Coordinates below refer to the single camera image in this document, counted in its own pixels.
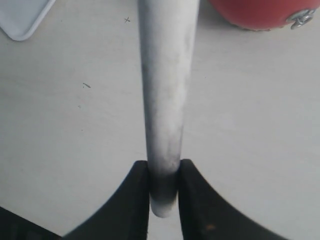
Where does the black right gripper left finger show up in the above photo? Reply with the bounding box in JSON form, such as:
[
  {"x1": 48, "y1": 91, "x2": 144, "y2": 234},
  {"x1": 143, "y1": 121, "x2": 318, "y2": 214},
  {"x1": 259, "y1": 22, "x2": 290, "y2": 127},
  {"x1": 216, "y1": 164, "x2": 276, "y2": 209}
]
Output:
[{"x1": 62, "y1": 160, "x2": 150, "y2": 240}]

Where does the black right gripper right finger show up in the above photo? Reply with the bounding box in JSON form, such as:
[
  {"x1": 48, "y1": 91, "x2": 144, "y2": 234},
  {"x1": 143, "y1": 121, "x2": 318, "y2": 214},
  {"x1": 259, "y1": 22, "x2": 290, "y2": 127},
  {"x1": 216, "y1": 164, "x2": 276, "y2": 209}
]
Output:
[{"x1": 178, "y1": 159, "x2": 283, "y2": 240}]

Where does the white wooden drumstick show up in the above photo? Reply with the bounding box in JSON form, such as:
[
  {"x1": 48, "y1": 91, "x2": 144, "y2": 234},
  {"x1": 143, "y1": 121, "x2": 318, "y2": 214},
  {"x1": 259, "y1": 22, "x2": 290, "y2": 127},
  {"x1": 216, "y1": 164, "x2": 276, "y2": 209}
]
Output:
[{"x1": 137, "y1": 0, "x2": 200, "y2": 218}]

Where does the small red drum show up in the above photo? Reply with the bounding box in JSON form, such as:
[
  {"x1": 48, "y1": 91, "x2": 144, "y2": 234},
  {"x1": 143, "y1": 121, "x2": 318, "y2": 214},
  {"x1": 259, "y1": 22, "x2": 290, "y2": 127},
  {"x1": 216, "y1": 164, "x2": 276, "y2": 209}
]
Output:
[{"x1": 210, "y1": 0, "x2": 320, "y2": 31}]

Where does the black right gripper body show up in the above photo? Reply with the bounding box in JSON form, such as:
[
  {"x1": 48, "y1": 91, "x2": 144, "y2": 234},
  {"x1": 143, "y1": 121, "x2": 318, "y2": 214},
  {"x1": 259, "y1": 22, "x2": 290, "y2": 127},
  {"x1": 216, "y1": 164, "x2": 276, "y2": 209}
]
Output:
[{"x1": 0, "y1": 207, "x2": 62, "y2": 240}]

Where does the white rectangular plastic tray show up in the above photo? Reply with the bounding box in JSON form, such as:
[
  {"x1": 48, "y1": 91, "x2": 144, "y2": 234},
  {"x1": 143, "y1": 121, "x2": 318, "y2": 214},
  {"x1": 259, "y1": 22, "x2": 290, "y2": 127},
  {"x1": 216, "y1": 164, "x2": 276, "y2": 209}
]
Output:
[{"x1": 0, "y1": 0, "x2": 56, "y2": 42}]

